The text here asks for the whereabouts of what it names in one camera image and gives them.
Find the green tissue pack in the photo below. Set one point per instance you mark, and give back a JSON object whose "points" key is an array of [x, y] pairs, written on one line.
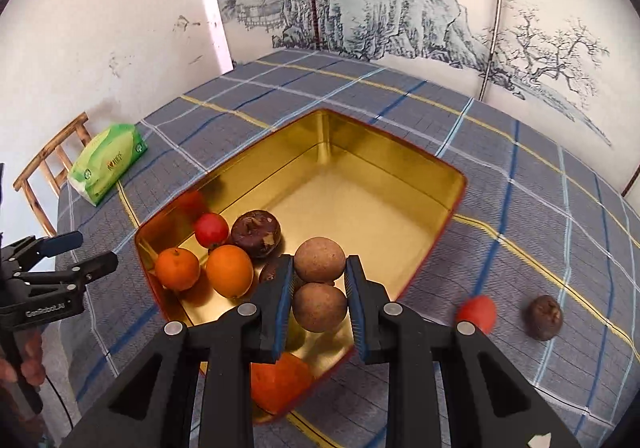
{"points": [[107, 162]]}

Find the small red fruit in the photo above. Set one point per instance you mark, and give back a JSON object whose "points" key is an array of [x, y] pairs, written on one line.
{"points": [[211, 229], [476, 312]]}

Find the person's left hand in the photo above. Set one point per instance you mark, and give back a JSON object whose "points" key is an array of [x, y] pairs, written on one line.
{"points": [[34, 363]]}

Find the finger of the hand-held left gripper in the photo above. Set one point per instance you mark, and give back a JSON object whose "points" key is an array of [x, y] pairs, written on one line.
{"points": [[95, 265], [62, 243]]}

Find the orange persimmon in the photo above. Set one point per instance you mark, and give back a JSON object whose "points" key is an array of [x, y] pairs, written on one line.
{"points": [[280, 380]]}

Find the small green fruit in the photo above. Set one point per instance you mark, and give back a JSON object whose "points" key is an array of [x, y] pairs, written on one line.
{"points": [[295, 338]]}

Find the large dark passion fruit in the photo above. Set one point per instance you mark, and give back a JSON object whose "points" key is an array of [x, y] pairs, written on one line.
{"points": [[256, 234]]}

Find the wooden chair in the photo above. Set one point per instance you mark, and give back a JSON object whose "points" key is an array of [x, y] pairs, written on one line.
{"points": [[50, 152]]}

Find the brown longan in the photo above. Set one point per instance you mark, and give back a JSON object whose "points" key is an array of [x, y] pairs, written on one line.
{"points": [[319, 306], [319, 260]]}

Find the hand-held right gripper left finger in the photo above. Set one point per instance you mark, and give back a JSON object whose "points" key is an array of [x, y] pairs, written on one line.
{"points": [[281, 313]]}

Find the plaid tablecloth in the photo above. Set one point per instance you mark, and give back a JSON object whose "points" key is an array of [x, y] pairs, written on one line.
{"points": [[500, 208]]}

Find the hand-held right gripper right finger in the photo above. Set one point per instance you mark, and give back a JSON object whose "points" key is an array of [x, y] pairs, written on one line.
{"points": [[357, 313]]}

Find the large orange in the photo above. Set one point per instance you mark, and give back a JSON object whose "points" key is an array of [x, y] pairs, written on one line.
{"points": [[229, 271]]}

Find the gold tin box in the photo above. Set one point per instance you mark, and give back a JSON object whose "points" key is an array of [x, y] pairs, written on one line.
{"points": [[350, 198]]}

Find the small mandarin orange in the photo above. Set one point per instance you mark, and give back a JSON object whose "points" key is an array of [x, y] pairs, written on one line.
{"points": [[177, 269]]}

